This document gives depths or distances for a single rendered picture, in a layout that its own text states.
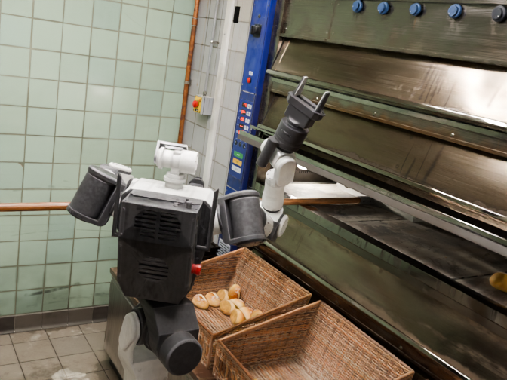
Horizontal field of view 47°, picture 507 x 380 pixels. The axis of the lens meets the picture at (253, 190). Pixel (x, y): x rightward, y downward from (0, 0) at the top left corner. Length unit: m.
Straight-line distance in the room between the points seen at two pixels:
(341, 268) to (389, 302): 0.28
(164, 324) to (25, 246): 1.98
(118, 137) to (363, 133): 1.67
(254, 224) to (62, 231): 2.09
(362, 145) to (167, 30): 1.63
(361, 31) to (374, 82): 0.24
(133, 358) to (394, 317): 0.93
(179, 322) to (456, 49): 1.23
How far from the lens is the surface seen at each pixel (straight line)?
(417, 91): 2.10
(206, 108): 3.27
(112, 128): 3.46
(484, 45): 1.98
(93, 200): 1.69
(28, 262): 3.59
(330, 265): 2.43
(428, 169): 2.05
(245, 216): 1.62
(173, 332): 1.68
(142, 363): 1.86
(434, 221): 1.84
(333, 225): 2.40
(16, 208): 2.08
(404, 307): 2.17
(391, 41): 2.25
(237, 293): 2.80
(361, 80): 2.30
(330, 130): 2.43
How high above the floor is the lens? 1.84
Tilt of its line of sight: 14 degrees down
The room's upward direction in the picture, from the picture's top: 9 degrees clockwise
